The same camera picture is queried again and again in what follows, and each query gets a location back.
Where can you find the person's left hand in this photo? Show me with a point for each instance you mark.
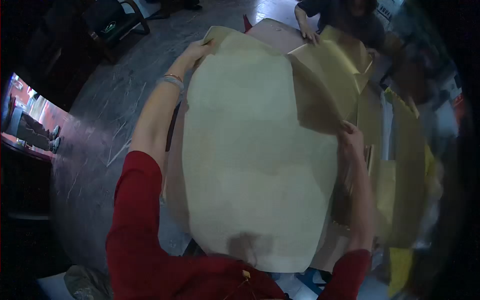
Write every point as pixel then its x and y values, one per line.
pixel 195 52

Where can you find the person's right hand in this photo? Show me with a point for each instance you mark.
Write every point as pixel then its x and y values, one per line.
pixel 351 144

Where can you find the person's right thumb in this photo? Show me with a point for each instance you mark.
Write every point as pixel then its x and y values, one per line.
pixel 347 126

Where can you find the person's left thumb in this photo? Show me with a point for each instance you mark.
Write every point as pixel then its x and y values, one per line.
pixel 207 43

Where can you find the large pale paper sheet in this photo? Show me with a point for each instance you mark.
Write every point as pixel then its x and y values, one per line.
pixel 258 157

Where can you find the shiny gold paper sheet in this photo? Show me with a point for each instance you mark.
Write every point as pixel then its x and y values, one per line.
pixel 333 71

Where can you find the brown cardboard sheet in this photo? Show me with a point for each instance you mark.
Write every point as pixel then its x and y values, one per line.
pixel 275 35

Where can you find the dark wooden chair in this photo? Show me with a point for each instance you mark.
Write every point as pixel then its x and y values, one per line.
pixel 112 26

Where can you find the yellow paper strip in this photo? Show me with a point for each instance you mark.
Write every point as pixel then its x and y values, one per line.
pixel 399 270

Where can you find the person's body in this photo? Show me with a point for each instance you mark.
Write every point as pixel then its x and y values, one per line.
pixel 150 262

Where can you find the grey green bundle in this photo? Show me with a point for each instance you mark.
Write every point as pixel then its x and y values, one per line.
pixel 88 283

